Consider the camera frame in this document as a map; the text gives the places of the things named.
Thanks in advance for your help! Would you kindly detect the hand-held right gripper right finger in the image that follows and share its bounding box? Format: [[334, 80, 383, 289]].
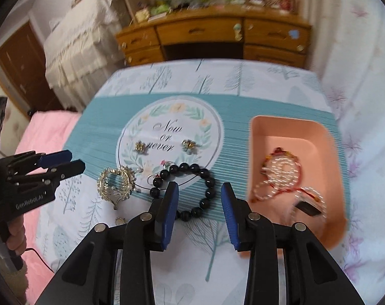
[[220, 182, 365, 305]]

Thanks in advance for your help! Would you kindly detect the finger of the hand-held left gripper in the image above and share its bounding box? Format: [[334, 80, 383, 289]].
[[2, 150, 73, 174], [7, 160, 86, 187]]

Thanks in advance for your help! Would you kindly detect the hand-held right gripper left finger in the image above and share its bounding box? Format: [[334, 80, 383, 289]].
[[35, 181, 180, 305]]

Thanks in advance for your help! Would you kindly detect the black bead bracelet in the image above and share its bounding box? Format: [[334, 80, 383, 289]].
[[150, 163, 217, 222]]

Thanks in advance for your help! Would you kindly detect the pink plastic tray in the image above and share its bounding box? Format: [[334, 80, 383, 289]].
[[248, 115, 350, 251]]

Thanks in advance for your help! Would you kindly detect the person's left hand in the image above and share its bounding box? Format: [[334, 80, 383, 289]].
[[5, 213, 27, 261]]

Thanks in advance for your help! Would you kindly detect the pink blanket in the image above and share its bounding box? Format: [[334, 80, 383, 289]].
[[13, 111, 82, 305]]

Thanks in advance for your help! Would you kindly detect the gold crown brooch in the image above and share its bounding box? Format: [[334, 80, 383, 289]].
[[97, 166, 137, 211]]

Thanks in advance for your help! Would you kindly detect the teal wreath print placemat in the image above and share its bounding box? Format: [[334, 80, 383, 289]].
[[67, 94, 350, 205]]

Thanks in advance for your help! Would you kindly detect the small gold earring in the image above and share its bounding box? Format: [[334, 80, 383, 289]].
[[134, 140, 149, 156], [181, 139, 201, 154]]

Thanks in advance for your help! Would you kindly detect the small black box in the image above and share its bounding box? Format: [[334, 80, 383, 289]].
[[296, 200, 323, 218]]

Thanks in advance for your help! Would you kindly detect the brown wooden door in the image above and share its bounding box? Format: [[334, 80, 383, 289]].
[[0, 21, 63, 122]]

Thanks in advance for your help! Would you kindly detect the white lace furniture cover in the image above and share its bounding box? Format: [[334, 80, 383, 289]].
[[43, 0, 127, 112]]

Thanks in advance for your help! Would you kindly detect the tree print tablecloth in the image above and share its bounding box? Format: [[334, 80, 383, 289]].
[[35, 59, 352, 305]]

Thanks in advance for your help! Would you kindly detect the wooden desk with drawers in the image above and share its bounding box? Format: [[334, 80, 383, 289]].
[[116, 14, 312, 70]]

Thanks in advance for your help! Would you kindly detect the white floral cloth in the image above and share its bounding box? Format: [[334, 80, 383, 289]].
[[302, 0, 385, 296]]

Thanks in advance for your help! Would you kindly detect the white pearl bracelet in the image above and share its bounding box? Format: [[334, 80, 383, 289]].
[[251, 182, 328, 218]]

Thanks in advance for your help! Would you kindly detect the silver ring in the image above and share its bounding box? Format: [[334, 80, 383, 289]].
[[144, 173, 161, 189]]

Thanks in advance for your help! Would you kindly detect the black cable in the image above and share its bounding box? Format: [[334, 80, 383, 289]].
[[24, 248, 55, 274]]

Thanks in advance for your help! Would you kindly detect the red bead bracelet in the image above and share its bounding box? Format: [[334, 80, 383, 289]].
[[260, 147, 307, 197]]

